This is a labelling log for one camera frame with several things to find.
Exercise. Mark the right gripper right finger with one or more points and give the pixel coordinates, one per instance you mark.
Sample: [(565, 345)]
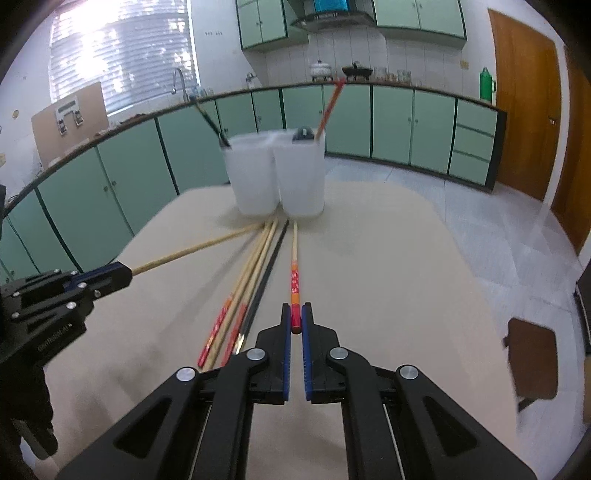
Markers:
[(399, 424)]

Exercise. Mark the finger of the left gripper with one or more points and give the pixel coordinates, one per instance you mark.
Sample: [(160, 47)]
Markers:
[(102, 281)]

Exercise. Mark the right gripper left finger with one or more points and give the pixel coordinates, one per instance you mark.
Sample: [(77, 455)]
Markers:
[(194, 425)]

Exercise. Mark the plain bamboo chopstick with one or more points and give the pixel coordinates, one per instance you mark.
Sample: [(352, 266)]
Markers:
[(193, 249)]

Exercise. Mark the red orange patterned chopstick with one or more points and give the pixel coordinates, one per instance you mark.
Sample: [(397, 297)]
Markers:
[(295, 304)]

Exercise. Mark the green lower kitchen cabinets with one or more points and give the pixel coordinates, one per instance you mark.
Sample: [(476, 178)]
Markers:
[(81, 213)]

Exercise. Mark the green kitchen cabinets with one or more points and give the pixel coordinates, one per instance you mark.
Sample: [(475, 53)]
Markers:
[(265, 25), (81, 213)]

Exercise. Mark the kitchen faucet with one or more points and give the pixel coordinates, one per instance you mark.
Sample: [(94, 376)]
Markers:
[(178, 77)]

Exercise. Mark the green upper kitchen cabinets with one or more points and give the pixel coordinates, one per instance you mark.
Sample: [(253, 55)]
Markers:
[(265, 25)]

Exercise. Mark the red tipped bamboo chopstick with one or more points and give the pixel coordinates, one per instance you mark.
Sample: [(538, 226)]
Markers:
[(228, 301)]

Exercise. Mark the black chopstick on table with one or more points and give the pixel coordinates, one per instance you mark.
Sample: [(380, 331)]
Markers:
[(250, 316)]

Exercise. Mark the beige table mat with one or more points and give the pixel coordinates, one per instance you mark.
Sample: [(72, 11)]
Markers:
[(379, 266)]

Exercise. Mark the brown wooden stool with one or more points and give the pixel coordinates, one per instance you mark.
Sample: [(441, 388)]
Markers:
[(533, 360)]

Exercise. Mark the cardboard sheet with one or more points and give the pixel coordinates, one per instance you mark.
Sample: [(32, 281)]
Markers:
[(69, 123)]

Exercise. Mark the black chopstick in holder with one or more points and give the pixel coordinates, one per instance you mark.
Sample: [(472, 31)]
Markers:
[(222, 139)]

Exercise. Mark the left white plastic holder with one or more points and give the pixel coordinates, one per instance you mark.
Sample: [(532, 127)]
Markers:
[(251, 169)]

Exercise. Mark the white plastic holder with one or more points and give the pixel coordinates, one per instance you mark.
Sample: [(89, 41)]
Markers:
[(251, 169), (300, 173)]

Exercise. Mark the right white plastic holder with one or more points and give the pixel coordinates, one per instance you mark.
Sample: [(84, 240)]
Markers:
[(300, 173)]

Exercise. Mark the window with blinds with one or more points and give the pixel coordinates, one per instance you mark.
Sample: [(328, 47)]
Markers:
[(130, 47)]

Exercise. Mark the black round utensil head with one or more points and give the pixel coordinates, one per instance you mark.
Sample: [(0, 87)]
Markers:
[(304, 134)]

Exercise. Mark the wooden door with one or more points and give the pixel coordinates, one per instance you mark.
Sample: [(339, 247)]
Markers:
[(529, 91), (571, 203)]

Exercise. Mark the white cooking pot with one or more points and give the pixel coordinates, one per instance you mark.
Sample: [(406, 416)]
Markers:
[(321, 71)]

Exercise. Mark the red chopstick in holder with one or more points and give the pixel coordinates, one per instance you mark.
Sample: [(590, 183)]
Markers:
[(328, 110)]

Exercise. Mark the black wok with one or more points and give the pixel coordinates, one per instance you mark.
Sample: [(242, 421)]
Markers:
[(357, 72)]

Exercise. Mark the range hood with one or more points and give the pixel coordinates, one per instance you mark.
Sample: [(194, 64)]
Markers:
[(332, 20)]

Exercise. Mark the green thermos flask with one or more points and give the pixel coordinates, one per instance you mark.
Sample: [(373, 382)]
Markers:
[(487, 86)]

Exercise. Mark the blue box on hood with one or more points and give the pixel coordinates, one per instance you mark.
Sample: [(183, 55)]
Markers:
[(322, 6)]

